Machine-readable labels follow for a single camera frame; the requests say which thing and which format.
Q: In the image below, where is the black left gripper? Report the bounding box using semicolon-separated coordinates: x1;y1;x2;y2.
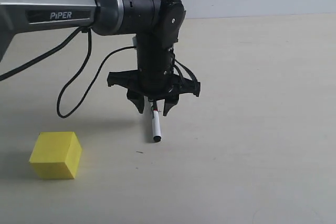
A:
107;70;201;116

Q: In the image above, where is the white marker black cap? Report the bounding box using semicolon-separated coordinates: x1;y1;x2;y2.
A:
150;100;162;143

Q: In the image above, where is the yellow foam cube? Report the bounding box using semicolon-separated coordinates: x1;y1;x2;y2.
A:
29;132;82;179

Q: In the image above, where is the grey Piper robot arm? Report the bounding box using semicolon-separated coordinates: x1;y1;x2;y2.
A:
1;0;201;114

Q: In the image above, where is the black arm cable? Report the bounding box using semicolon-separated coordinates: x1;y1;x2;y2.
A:
0;27;137;119

